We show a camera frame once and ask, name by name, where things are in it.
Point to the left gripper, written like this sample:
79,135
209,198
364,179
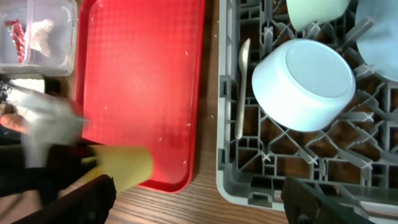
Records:
63,167

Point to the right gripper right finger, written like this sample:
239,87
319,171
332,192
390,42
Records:
305,205

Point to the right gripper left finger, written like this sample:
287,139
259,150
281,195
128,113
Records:
89,203

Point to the yellow plastic cup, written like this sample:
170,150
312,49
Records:
127,165

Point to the orange carrot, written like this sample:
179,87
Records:
13,122

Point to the small light blue bowl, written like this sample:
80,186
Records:
303,85

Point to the white tissue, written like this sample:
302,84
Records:
39,36

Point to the red snack wrapper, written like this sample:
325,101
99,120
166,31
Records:
17,33

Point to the white plastic spoon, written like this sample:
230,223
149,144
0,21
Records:
243,60

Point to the large light blue plate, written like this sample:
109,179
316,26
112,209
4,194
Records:
378,45

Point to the green bowl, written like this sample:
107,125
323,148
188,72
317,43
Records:
303,12

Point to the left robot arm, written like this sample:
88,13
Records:
58,122

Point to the grey dishwasher rack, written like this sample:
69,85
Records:
353,160

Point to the black plastic tray bin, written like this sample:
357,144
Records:
51,86

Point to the red serving tray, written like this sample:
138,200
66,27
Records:
137,80

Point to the clear plastic bin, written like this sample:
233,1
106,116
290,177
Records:
62,39

